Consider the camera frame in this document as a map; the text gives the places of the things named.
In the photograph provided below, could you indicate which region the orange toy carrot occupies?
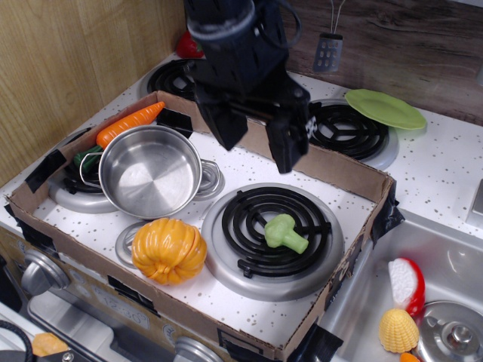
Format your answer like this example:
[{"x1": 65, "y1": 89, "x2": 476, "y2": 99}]
[{"x1": 73, "y1": 101, "x2": 165, "y2": 167}]

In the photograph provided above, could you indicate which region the steel pot lid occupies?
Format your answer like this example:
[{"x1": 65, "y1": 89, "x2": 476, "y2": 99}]
[{"x1": 412, "y1": 301, "x2": 482, "y2": 361}]

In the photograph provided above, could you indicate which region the silver stove knob left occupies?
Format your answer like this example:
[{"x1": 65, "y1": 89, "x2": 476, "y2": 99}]
[{"x1": 20, "y1": 250, "x2": 69, "y2": 296}]

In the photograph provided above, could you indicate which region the orange toy pumpkin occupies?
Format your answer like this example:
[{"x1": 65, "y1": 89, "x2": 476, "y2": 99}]
[{"x1": 131, "y1": 218, "x2": 208, "y2": 286}]

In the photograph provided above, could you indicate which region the silver stove knob bottom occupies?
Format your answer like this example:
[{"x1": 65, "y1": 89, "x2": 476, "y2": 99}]
[{"x1": 174, "y1": 336, "x2": 218, "y2": 362}]

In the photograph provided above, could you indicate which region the green plastic plate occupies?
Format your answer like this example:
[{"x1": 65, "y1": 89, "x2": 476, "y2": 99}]
[{"x1": 344, "y1": 89, "x2": 426, "y2": 130}]

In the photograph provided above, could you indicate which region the yellow toy corn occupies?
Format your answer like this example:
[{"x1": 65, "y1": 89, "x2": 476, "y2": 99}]
[{"x1": 378, "y1": 308, "x2": 420, "y2": 354}]

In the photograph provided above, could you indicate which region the hanging metal spatula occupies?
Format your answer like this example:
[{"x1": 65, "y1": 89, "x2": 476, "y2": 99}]
[{"x1": 312, "y1": 0, "x2": 346, "y2": 73}]

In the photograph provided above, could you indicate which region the stainless steel pot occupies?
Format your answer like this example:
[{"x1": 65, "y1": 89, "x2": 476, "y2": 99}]
[{"x1": 78, "y1": 125, "x2": 224, "y2": 220}]

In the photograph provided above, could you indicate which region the black cable bottom left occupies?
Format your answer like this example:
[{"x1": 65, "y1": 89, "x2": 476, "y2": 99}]
[{"x1": 0, "y1": 320, "x2": 32, "y2": 362}]

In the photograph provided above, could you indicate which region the front right black burner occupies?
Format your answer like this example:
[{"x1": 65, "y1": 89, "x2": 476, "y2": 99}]
[{"x1": 202, "y1": 183, "x2": 344, "y2": 302}]

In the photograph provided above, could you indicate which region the red toy strawberry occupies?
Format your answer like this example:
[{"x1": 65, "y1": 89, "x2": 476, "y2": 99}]
[{"x1": 175, "y1": 30, "x2": 205, "y2": 59}]

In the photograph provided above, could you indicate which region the red white toy pepper slice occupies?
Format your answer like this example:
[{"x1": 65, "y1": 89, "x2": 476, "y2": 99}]
[{"x1": 388, "y1": 258, "x2": 426, "y2": 317}]

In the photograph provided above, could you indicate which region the front left black burner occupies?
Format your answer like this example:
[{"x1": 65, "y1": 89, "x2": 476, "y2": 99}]
[{"x1": 48, "y1": 161, "x2": 117, "y2": 214}]

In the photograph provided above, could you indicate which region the small orange toy in sink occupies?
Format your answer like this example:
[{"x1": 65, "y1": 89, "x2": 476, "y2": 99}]
[{"x1": 399, "y1": 352, "x2": 420, "y2": 362}]

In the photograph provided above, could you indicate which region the orange toy piece bottom left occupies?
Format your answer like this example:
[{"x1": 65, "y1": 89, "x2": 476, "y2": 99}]
[{"x1": 32, "y1": 333, "x2": 69, "y2": 357}]

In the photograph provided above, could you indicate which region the green toy broccoli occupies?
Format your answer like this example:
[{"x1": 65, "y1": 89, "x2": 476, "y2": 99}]
[{"x1": 264, "y1": 213, "x2": 309, "y2": 254}]

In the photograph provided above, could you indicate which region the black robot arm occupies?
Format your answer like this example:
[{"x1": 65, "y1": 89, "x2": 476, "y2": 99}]
[{"x1": 184, "y1": 1, "x2": 310, "y2": 173}]

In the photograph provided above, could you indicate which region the back right black burner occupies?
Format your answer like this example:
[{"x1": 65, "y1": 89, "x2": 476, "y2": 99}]
[{"x1": 309, "y1": 99, "x2": 399, "y2": 170}]

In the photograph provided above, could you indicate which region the silver stove knob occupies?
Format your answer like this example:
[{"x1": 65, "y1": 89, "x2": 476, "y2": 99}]
[
  {"x1": 20, "y1": 250, "x2": 69, "y2": 296},
  {"x1": 174, "y1": 336, "x2": 218, "y2": 362}
]

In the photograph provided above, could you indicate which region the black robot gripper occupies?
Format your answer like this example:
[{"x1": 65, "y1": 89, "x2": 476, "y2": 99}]
[{"x1": 188, "y1": 22, "x2": 309, "y2": 173}]

